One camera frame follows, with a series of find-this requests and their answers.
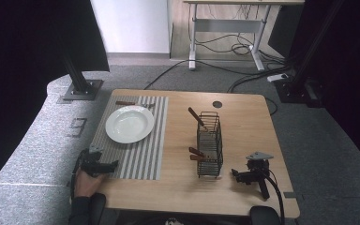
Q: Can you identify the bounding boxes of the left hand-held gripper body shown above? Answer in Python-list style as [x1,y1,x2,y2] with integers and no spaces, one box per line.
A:
[75,143,108,178]

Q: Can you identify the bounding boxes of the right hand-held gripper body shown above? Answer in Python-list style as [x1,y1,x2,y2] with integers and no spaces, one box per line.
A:
[245,151,275,201]

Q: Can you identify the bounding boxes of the black wire cutlery basket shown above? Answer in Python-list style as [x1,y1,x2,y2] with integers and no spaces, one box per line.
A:
[196,111,224,179]

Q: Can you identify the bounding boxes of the wooden-handled utensil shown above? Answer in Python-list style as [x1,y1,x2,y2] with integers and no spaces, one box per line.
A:
[188,146,212,158]
[114,100,156,110]
[187,106,208,131]
[189,154,212,163]

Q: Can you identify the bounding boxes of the person's left hand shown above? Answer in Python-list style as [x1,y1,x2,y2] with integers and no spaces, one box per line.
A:
[74,168,106,199]

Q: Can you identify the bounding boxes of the grey striped placemat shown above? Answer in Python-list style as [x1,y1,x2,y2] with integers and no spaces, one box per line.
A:
[89,95,170,181]

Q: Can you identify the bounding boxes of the black chair armrest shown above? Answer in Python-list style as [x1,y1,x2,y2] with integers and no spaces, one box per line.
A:
[249,204,282,225]
[88,192,108,225]

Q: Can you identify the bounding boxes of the white round plate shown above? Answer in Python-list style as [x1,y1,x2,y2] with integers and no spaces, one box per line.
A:
[105,105,156,144]

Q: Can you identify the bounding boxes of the black metal stand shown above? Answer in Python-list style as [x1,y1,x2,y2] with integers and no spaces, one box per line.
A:
[60,54,105,102]
[275,0,346,109]

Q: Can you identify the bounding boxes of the white power strip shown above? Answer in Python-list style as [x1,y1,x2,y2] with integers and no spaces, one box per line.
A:
[266,72,290,83]

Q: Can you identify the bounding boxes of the black curtain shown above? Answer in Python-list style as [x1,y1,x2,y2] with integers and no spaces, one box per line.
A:
[0,0,111,200]
[267,0,360,177]

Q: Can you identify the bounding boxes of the white panel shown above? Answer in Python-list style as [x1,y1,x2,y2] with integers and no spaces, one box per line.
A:
[89,0,172,54]

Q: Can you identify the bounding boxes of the white-legged wooden desk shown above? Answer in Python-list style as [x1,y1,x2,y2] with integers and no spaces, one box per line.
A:
[183,0,306,72]

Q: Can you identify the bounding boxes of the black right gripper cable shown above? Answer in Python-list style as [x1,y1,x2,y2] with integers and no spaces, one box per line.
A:
[261,170,286,225]

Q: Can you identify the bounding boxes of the grey floor outlet frame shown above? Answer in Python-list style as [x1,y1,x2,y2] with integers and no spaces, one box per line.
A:
[68,117,88,139]

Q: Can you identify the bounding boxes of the black floor cable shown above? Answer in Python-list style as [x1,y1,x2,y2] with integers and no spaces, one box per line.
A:
[143,58,273,91]

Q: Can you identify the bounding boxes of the bundle of black cables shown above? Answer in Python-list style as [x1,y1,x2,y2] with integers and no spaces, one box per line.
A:
[193,3,292,95]

